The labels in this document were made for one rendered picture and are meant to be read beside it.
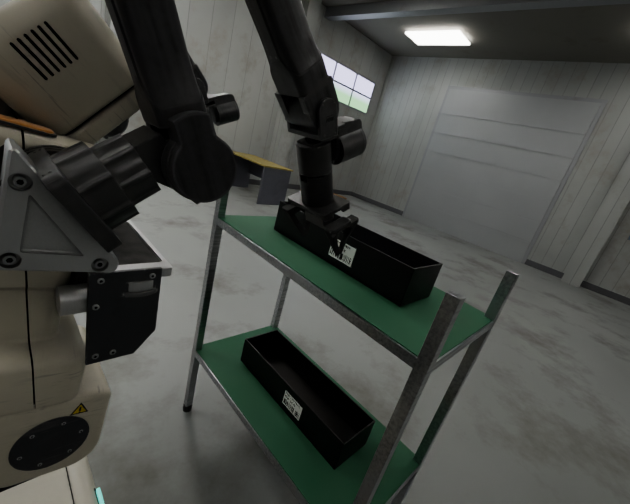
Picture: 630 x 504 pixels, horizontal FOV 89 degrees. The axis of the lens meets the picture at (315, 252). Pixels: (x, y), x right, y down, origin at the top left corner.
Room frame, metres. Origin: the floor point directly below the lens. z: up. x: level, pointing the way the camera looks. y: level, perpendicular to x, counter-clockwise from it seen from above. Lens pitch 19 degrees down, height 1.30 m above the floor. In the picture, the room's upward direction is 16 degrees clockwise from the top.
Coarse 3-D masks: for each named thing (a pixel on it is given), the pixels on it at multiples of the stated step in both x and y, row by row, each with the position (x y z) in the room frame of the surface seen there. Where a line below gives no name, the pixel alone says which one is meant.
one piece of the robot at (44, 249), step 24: (24, 168) 0.26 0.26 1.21; (0, 192) 0.26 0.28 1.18; (24, 192) 0.26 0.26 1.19; (48, 192) 0.27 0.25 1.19; (0, 216) 0.25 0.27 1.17; (24, 216) 0.26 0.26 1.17; (48, 216) 0.27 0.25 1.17; (72, 216) 0.28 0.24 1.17; (0, 240) 0.25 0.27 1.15; (24, 240) 0.26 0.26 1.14; (48, 240) 0.27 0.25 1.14; (72, 240) 0.28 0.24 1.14; (0, 264) 0.25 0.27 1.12; (24, 264) 0.26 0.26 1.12; (48, 264) 0.27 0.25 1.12; (72, 264) 0.28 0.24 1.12; (96, 264) 0.30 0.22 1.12
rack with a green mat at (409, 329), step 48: (240, 240) 1.01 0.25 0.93; (288, 240) 1.07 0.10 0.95; (336, 288) 0.78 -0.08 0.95; (432, 288) 0.99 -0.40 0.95; (240, 336) 1.29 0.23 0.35; (384, 336) 0.62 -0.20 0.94; (432, 336) 0.56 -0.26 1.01; (480, 336) 0.87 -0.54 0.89; (192, 384) 1.13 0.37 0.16; (240, 384) 1.00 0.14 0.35; (336, 384) 1.15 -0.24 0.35; (288, 432) 0.85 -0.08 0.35; (384, 432) 0.56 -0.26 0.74; (432, 432) 0.87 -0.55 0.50; (288, 480) 0.69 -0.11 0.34; (336, 480) 0.73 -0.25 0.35; (384, 480) 0.77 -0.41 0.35
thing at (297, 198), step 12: (300, 180) 0.55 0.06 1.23; (312, 180) 0.53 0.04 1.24; (324, 180) 0.54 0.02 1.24; (300, 192) 0.60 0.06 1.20; (312, 192) 0.54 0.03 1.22; (324, 192) 0.54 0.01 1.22; (300, 204) 0.56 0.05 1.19; (312, 204) 0.55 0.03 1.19; (324, 204) 0.55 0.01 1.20; (336, 204) 0.55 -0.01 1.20; (348, 204) 0.56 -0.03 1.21; (324, 216) 0.52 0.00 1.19
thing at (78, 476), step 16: (80, 464) 0.63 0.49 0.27; (32, 480) 0.55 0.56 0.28; (48, 480) 0.56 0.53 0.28; (64, 480) 0.57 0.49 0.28; (80, 480) 0.59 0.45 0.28; (0, 496) 0.50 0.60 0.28; (16, 496) 0.51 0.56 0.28; (32, 496) 0.52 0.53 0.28; (48, 496) 0.53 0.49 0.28; (64, 496) 0.54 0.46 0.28; (80, 496) 0.55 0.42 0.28; (96, 496) 0.58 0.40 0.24
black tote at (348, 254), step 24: (336, 216) 1.19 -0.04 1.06; (312, 240) 1.02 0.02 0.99; (360, 240) 1.10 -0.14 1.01; (384, 240) 1.04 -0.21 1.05; (336, 264) 0.94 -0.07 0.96; (360, 264) 0.88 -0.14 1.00; (384, 264) 0.83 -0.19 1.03; (408, 264) 0.97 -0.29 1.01; (432, 264) 0.92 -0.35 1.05; (384, 288) 0.82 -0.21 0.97; (408, 288) 0.78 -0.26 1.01
